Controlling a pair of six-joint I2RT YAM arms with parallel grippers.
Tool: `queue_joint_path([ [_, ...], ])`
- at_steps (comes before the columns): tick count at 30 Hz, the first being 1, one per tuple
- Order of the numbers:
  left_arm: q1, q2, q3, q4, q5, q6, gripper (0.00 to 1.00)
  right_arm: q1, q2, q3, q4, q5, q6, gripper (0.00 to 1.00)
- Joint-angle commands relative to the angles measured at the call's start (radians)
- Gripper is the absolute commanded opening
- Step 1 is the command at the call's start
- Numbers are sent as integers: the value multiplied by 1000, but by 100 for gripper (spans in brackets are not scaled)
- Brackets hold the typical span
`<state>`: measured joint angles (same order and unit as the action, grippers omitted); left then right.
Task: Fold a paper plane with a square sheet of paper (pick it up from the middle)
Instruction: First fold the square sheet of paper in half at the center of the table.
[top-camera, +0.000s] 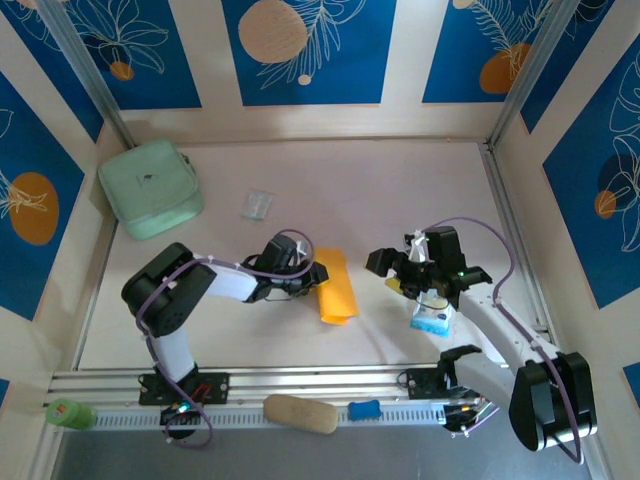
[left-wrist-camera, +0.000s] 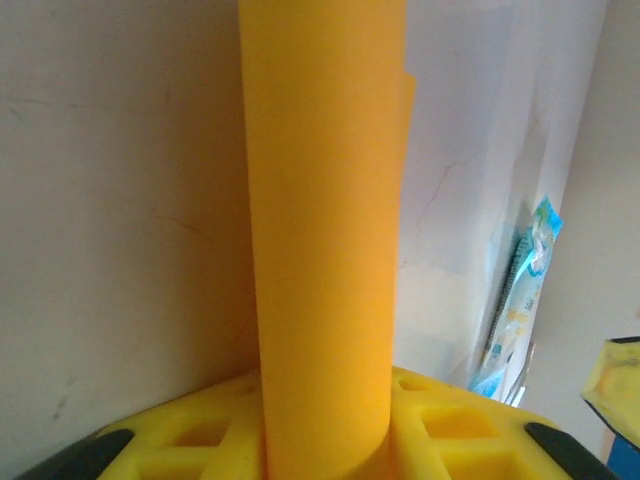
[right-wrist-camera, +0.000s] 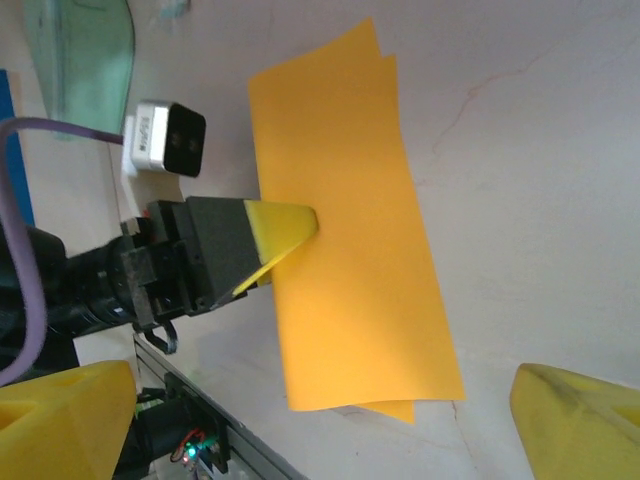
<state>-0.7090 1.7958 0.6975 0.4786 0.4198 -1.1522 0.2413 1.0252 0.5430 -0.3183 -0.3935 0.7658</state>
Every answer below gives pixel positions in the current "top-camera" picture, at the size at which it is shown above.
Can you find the orange paper sheet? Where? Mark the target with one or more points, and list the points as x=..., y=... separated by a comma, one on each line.
x=340, y=300

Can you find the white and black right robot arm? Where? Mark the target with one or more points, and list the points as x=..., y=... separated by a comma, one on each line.
x=500, y=330

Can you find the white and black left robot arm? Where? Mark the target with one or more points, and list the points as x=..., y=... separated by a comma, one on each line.
x=170, y=350

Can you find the blue white tissue packet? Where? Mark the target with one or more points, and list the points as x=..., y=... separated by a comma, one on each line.
x=432, y=320

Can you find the small clear plastic packet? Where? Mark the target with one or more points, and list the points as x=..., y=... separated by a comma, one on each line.
x=257, y=205

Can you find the beige oblong case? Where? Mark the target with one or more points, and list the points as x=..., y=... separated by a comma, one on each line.
x=300, y=414

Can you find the blue bone-shaped eraser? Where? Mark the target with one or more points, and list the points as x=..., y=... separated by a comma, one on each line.
x=365, y=410

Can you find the mint green zip case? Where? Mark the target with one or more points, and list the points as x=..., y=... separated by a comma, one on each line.
x=150, y=185

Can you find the green bottle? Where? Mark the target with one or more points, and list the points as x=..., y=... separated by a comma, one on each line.
x=70, y=414

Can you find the aluminium rail frame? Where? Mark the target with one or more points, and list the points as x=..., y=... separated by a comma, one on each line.
x=310, y=382

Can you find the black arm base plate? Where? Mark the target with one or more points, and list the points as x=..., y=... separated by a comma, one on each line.
x=215, y=387
x=422, y=385

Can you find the aluminium side rail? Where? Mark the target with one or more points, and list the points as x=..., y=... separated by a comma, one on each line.
x=500, y=200

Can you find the blue floral wall poster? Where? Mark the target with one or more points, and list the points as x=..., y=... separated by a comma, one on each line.
x=580, y=225
x=350, y=75
x=50, y=80
x=40, y=150
x=150, y=75
x=460, y=50
x=575, y=67

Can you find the aluminium corner post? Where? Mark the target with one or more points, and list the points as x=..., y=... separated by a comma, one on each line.
x=83, y=65
x=533, y=65

